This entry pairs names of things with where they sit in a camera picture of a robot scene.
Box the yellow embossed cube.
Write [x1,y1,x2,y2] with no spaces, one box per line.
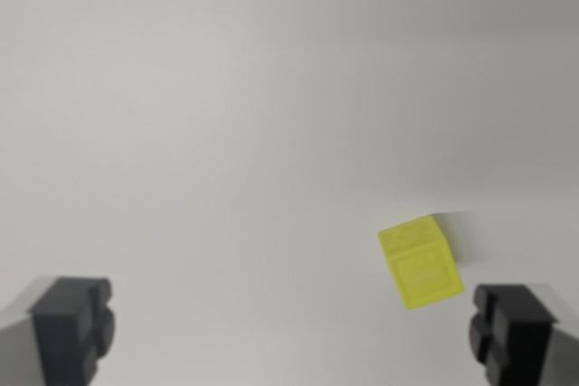
[376,213,465,311]

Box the black silver gripper left finger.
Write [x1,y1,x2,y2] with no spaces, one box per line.
[0,274,117,386]

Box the black silver gripper right finger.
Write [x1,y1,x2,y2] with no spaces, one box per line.
[469,283,579,386]

